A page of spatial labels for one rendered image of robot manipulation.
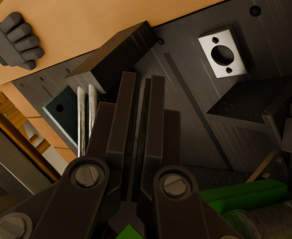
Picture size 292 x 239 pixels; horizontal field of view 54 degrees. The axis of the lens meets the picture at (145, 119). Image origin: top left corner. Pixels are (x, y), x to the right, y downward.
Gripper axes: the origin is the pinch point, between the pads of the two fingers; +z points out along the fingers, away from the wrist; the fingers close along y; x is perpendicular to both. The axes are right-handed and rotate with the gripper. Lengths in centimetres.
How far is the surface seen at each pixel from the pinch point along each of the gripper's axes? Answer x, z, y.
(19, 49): -24, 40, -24
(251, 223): -8.4, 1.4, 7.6
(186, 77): -14.7, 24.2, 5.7
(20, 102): -56, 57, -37
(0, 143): -11.4, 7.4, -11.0
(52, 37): -19.2, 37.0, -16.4
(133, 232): -16.9, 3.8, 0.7
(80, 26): -14.2, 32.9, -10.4
